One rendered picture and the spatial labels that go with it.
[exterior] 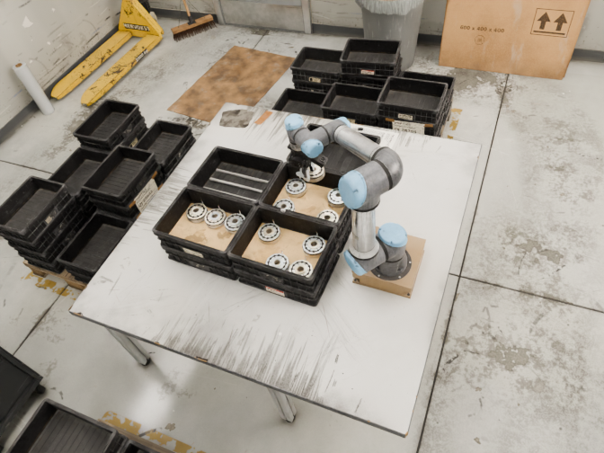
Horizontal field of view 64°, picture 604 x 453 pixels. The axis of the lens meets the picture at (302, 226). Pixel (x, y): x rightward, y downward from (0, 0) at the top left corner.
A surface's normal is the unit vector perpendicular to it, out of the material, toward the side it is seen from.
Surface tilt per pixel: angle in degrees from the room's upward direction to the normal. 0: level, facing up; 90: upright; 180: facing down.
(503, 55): 72
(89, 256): 0
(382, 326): 0
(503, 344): 0
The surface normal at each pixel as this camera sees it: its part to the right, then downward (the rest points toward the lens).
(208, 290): -0.11, -0.62
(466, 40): -0.38, 0.57
